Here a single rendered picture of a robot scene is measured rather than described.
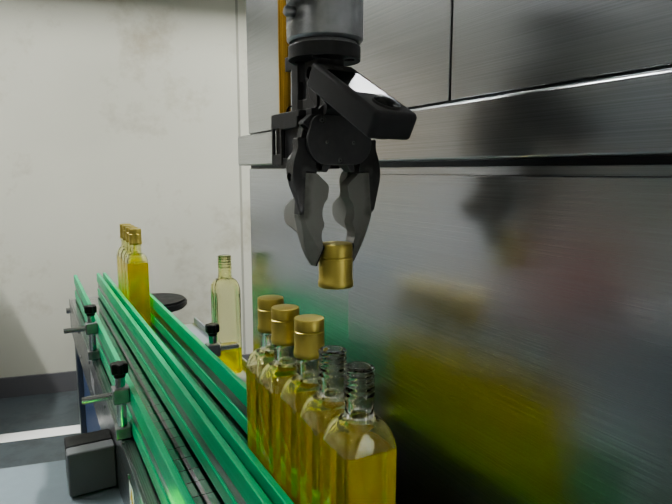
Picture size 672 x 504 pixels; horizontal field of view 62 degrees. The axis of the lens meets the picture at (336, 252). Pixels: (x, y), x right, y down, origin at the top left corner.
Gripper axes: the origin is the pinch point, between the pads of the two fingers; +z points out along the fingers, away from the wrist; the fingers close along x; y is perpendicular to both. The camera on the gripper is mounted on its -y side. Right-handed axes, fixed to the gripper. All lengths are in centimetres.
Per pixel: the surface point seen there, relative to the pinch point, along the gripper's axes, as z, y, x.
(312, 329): 9.1, 4.8, 0.1
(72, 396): 123, 307, -4
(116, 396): 28, 47, 14
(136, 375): 36, 77, 4
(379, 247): 1.5, 9.7, -12.4
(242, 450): 28.0, 17.8, 3.5
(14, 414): 123, 296, 26
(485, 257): 0.3, -9.0, -11.5
